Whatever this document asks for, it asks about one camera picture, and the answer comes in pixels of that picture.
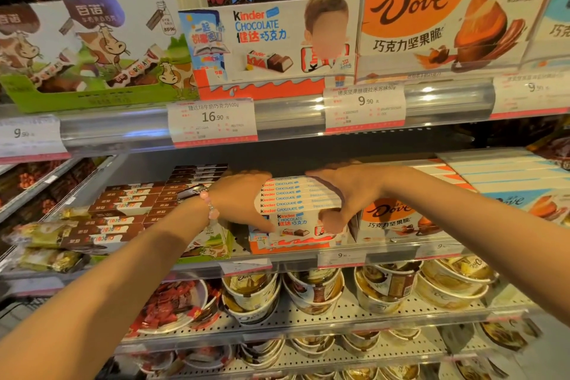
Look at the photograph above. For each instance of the person's left hand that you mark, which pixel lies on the person's left hand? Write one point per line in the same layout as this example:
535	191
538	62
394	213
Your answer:
234	199

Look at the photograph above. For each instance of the person's right hand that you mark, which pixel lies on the person's right hand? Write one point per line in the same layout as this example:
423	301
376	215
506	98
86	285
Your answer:
365	186

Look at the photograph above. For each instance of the person's left thumb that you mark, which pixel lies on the person's left thumb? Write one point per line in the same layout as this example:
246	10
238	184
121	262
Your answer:
265	222

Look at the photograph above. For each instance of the person's right thumb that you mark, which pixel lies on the person's right thumb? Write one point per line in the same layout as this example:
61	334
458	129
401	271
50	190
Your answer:
331	220

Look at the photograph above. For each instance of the stack of white chocolate boxes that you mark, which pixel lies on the stack of white chocolate boxes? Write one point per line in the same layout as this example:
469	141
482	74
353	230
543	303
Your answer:
296	204

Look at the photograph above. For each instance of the person's right forearm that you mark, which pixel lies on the person's right forearm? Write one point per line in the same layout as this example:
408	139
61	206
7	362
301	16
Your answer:
481	232

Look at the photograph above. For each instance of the person's left forearm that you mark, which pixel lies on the person's left forearm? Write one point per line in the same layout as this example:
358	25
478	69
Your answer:
111	286

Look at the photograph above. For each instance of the orange white display tray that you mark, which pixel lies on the orange white display tray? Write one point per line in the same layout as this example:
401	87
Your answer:
289	245

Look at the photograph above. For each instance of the small white price tag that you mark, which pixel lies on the small white price tag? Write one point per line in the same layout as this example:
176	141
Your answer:
438	250
246	266
341	258

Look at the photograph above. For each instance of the stack of orange chocolate boxes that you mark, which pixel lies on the stack of orange chocolate boxes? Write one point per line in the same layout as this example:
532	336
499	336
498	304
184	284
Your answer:
400	221

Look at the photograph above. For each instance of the row of gold chocolate tubs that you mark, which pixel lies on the row of gold chocolate tubs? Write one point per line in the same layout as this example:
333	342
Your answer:
356	288

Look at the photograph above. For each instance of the stack of dark brown boxes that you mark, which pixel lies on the stack of dark brown boxes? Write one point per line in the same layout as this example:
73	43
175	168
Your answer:
187	197

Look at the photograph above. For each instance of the white perforated metal shelf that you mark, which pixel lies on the white perforated metal shelf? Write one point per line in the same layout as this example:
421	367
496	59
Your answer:
311	317

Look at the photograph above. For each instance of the white red price tag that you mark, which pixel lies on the white red price tag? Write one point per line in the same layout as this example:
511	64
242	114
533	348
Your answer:
365	107
213	122
530	94
29	137

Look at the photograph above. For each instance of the tub of red candies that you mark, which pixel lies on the tub of red candies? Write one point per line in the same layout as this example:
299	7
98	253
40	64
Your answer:
171	304

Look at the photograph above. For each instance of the row of stacked chocolate tubs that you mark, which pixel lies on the row of stacked chocolate tubs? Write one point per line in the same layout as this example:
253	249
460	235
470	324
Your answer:
276	355

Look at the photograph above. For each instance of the stack of brown white bars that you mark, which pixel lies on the stack of brown white bars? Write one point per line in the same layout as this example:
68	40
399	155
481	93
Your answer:
120	215

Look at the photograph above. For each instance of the white chocolate display carton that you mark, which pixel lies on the white chocolate display carton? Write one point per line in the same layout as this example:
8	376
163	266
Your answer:
271	43

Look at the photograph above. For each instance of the stack of blue chocolate boxes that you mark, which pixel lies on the stack of blue chocolate boxes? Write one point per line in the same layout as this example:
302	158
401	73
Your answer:
512	179

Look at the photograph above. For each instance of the dark gold candy packet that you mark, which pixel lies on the dark gold candy packet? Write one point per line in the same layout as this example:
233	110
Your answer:
507	333

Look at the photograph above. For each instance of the pile of green wrapped bars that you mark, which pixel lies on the pile of green wrapped bars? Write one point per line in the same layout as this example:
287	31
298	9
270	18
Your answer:
44	246

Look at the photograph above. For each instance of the orange chocolate display carton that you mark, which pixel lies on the orange chocolate display carton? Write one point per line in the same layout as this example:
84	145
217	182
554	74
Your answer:
445	19

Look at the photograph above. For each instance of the rows of dark snack packets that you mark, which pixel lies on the rows of dark snack packets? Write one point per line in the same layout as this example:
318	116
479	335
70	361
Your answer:
35	186

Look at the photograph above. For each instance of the cow print display carton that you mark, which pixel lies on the cow print display carton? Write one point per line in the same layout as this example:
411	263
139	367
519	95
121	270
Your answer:
98	50

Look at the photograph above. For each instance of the blue chocolate display carton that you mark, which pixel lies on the blue chocolate display carton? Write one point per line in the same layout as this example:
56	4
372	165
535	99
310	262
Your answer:
552	19

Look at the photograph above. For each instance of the clear plastic shelf rail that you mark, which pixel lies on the clear plastic shelf rail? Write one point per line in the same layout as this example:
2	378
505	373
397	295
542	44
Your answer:
289	114

